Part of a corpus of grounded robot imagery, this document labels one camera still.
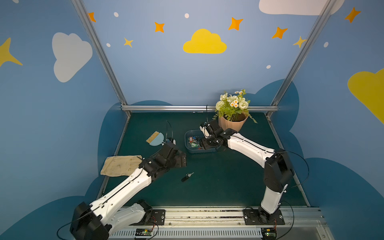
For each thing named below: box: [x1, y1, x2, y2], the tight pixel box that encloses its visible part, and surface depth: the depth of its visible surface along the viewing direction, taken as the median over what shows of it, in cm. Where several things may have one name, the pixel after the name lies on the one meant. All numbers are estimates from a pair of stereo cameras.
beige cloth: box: [100, 155, 142, 177], surface depth 93 cm
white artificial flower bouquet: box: [212, 89, 258, 129], surface depth 90 cm
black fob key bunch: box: [181, 172, 195, 183], surface depth 90 cm
